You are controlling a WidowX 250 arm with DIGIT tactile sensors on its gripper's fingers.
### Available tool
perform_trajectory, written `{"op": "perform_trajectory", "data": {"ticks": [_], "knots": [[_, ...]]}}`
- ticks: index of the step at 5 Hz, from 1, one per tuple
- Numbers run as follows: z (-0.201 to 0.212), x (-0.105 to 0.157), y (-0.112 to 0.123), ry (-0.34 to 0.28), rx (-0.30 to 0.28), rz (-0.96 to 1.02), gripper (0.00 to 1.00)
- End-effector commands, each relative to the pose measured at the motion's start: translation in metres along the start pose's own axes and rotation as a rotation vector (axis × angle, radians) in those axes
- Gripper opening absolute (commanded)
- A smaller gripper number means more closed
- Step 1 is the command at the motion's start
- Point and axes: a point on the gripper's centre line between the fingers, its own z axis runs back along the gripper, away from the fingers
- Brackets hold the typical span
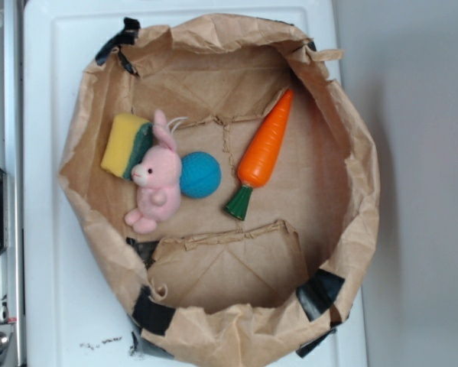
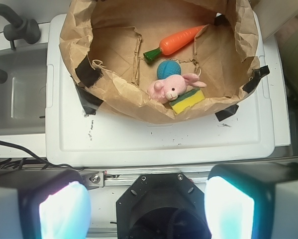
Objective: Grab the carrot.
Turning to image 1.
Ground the orange toy carrot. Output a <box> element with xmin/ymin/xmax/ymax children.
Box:
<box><xmin>224</xmin><ymin>89</ymin><xmax>294</xmax><ymax>220</ymax></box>

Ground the blue ball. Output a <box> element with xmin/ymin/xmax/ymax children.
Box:
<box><xmin>180</xmin><ymin>151</ymin><xmax>222</xmax><ymax>199</ymax></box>

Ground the pink plush bunny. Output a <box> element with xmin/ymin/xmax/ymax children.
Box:
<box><xmin>125</xmin><ymin>109</ymin><xmax>182</xmax><ymax>235</ymax></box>

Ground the brown paper bag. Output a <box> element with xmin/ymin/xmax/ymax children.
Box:
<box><xmin>59</xmin><ymin>14</ymin><xmax>380</xmax><ymax>366</ymax></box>

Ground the yellow green sponge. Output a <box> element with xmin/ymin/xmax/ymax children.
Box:
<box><xmin>100</xmin><ymin>112</ymin><xmax>154</xmax><ymax>180</ymax></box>

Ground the white plastic tray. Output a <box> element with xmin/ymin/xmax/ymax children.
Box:
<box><xmin>22</xmin><ymin>0</ymin><xmax>369</xmax><ymax>367</ymax></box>

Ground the aluminium frame rail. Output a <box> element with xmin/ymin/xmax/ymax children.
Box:
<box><xmin>0</xmin><ymin>1</ymin><xmax>27</xmax><ymax>366</ymax></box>

